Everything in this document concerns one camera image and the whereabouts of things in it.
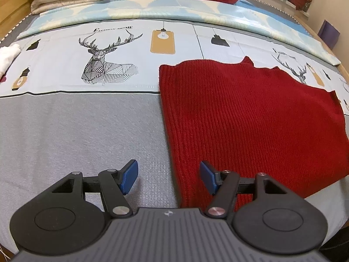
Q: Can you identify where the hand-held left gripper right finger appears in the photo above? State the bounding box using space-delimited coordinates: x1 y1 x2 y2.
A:
200 160 290 219

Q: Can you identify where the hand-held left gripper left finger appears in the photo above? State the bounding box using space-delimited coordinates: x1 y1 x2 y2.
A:
51 159 139 219

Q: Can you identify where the dark red knit cardigan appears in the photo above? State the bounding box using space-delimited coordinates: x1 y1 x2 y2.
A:
159 56 349 209

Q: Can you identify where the deer printed bedsheet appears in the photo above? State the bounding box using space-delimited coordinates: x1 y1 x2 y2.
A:
0 19 349 253

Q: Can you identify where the light blue patterned mat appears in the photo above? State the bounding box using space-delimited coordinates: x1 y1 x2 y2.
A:
18 0 342 66

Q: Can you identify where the small white cloth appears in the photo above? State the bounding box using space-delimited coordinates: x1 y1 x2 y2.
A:
0 44 21 76

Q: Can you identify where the purple box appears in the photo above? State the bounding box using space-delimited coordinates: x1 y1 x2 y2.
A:
317 19 341 50

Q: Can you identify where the wooden bed frame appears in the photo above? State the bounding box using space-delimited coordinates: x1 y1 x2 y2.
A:
0 0 34 41

